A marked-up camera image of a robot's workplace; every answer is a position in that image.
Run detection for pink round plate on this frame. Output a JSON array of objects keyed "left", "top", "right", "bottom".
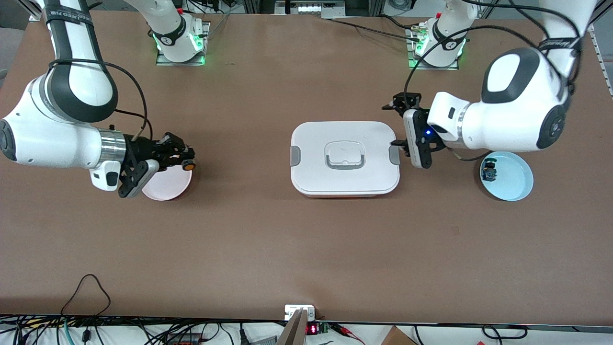
[{"left": 140, "top": 158, "right": 193, "bottom": 201}]

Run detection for thin black looped cable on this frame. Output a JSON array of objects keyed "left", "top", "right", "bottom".
[{"left": 60, "top": 274, "right": 112, "bottom": 318}]

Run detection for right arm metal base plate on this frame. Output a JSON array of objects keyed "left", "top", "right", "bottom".
[{"left": 155, "top": 21, "right": 211, "bottom": 67}]

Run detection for aluminium frame rail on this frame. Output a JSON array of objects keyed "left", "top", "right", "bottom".
[{"left": 587, "top": 10, "right": 613, "bottom": 99}]

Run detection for red clip lead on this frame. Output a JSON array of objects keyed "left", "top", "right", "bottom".
[{"left": 330, "top": 323, "right": 366, "bottom": 345}]

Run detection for black flat loop cable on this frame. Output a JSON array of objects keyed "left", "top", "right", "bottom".
[{"left": 481, "top": 324, "right": 528, "bottom": 339}]

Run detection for black cable across table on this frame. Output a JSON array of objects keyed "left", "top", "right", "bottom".
[{"left": 321, "top": 16, "right": 423, "bottom": 43}]

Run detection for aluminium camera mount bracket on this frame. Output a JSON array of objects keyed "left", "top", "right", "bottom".
[{"left": 276, "top": 304, "right": 317, "bottom": 345}]

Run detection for brown cardboard box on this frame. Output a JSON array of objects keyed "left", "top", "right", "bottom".
[{"left": 380, "top": 326, "right": 418, "bottom": 345}]

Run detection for light blue round plate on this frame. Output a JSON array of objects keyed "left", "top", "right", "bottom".
[{"left": 480, "top": 151, "right": 534, "bottom": 202}]

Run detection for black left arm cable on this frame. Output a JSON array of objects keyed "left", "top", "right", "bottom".
[{"left": 404, "top": 0, "right": 584, "bottom": 111}]

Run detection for white lidded box grey clips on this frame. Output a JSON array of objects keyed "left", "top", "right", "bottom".
[{"left": 290, "top": 121, "right": 401, "bottom": 198}]

